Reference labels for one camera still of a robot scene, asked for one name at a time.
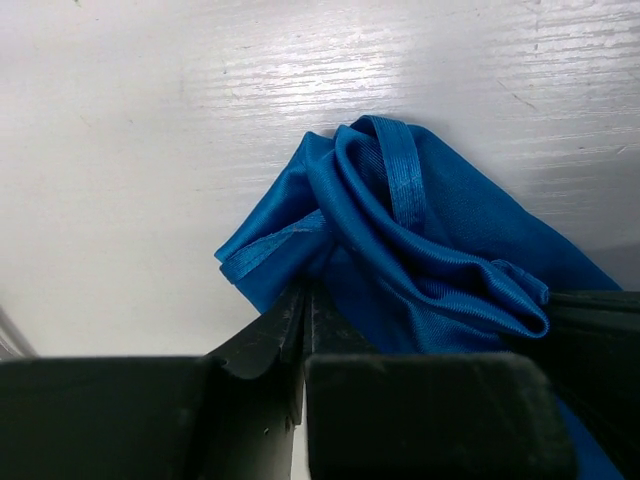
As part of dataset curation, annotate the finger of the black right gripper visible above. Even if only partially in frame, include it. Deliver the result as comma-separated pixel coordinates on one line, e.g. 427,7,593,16
502,291,639,479

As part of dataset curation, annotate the blue satin napkin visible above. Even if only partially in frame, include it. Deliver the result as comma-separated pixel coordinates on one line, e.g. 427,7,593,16
214,114,626,480

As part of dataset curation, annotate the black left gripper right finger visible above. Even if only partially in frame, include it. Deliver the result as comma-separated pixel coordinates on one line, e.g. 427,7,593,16
304,285,575,479

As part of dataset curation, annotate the aluminium frame rail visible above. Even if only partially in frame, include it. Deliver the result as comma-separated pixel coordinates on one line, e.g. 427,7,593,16
0,308,37,361

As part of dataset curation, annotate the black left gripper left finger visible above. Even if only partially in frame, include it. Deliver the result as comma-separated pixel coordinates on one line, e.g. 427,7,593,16
1,286,304,479

